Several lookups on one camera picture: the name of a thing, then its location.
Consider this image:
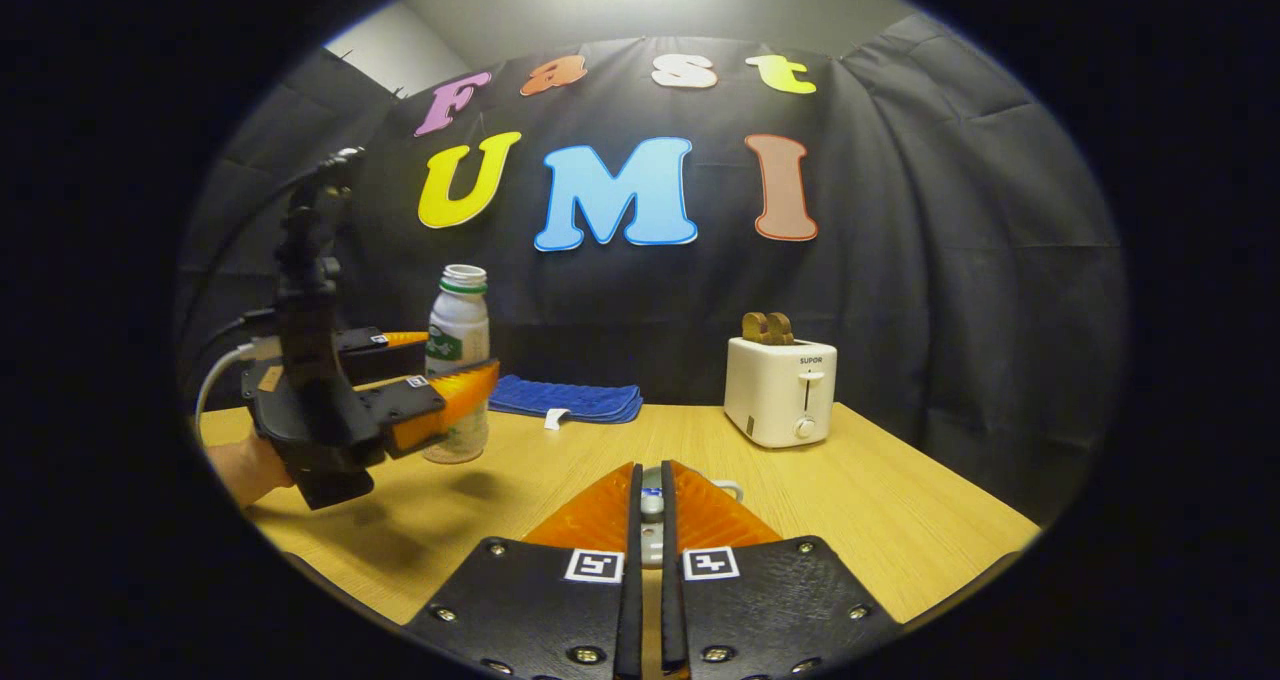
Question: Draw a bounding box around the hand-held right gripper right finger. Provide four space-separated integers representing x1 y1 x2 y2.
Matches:
660 460 901 680

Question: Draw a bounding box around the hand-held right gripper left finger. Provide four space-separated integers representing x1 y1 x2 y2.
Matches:
405 462 646 680

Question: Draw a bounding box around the white water bottle green label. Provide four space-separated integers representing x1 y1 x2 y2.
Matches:
423 264 492 465

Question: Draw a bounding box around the white blue-patterned teacup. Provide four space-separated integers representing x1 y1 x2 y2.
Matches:
640 466 745 506

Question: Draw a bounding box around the blue folded towel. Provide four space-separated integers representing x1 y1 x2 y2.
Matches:
487 374 645 431

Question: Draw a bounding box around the white toaster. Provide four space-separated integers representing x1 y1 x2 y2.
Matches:
723 336 839 450

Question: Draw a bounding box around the black backdrop cloth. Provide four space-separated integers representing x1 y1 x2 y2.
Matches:
175 15 1131 526

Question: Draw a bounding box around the white cable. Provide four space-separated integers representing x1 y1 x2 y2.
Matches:
194 343 286 441

